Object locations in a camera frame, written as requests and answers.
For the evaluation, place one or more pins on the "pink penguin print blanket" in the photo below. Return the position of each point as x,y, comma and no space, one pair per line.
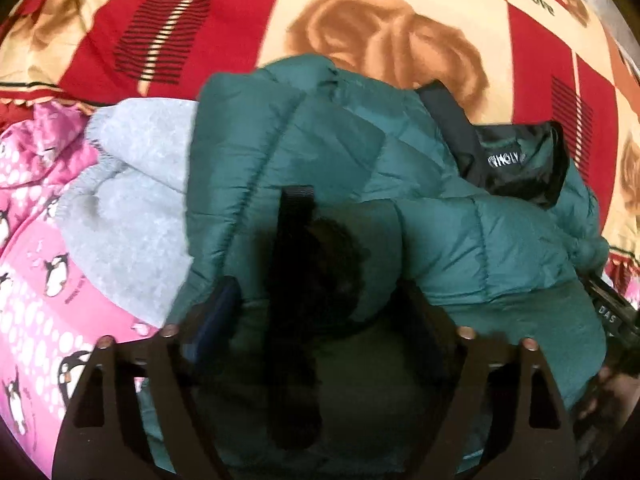
40,280

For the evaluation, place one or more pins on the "red orange rose patchwork blanket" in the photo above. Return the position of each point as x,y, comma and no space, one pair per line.
350,25

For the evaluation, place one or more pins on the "person's right hand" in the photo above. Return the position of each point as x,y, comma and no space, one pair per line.
602,395

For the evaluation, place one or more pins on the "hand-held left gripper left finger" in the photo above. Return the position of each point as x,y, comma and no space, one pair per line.
220,305

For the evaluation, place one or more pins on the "green quilted puffer jacket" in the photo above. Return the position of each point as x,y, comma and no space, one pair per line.
400,220

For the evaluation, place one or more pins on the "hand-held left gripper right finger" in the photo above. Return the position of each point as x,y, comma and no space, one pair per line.
425,320

